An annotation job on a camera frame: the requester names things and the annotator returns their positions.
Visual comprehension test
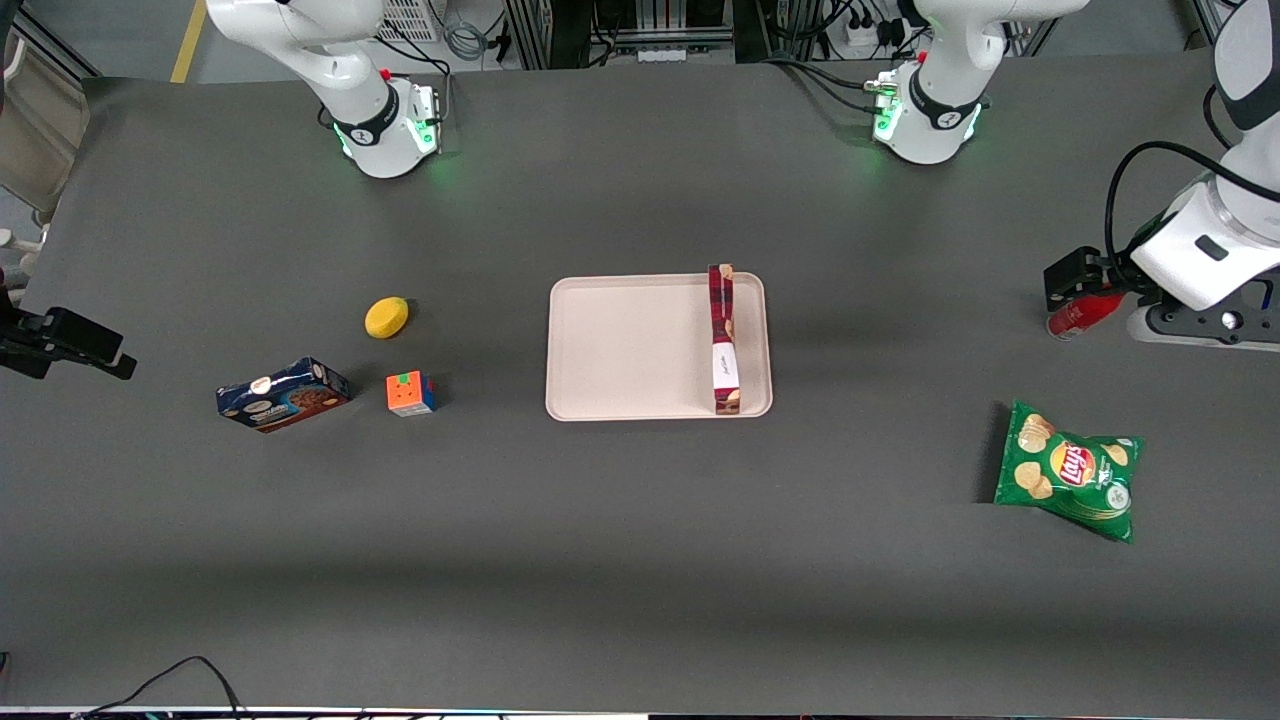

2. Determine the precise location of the red cookie box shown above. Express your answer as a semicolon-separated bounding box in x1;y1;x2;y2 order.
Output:
707;263;744;416

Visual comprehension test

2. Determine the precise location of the blue cookie box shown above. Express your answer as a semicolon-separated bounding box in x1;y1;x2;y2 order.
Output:
215;357;352;434

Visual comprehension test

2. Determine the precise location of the beige plastic tray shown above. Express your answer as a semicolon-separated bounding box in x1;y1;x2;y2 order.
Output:
545;272;774;422

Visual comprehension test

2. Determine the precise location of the red drink bottle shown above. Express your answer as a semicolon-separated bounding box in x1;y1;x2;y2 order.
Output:
1046;290;1127;342

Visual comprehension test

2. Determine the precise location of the green chips bag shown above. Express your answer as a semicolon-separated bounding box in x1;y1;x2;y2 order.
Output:
993;400;1143;545

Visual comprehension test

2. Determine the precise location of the beige chair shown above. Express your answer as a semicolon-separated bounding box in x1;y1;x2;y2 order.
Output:
0;28;93;291

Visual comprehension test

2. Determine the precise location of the yellow lemon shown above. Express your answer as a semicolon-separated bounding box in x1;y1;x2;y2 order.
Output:
364;296;410;340

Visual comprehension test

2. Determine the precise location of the white power strip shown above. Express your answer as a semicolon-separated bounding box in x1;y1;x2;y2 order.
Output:
843;18;909;57

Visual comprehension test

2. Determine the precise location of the colourful puzzle cube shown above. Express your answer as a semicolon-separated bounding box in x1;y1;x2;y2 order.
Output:
385;370;440;418

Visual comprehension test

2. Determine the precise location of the white mesh basket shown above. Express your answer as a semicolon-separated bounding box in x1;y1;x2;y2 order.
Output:
376;0;443;44

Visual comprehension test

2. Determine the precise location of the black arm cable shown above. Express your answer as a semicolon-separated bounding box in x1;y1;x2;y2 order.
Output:
1103;85;1280;293

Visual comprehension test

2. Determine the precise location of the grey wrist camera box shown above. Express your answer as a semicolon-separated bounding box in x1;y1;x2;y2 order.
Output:
1127;280;1280;352

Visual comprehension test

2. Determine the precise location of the black base cable bundle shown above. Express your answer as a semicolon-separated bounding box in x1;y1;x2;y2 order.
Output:
768;55;893;117

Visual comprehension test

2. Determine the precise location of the black thin cable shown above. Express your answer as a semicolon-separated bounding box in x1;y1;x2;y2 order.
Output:
70;655;251;720

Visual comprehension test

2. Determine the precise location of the grey coiled cable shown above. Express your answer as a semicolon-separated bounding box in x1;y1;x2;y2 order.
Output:
444;18;487;63

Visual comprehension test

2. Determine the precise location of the aluminium rack frame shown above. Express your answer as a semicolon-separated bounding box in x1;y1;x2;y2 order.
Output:
503;0;737;71

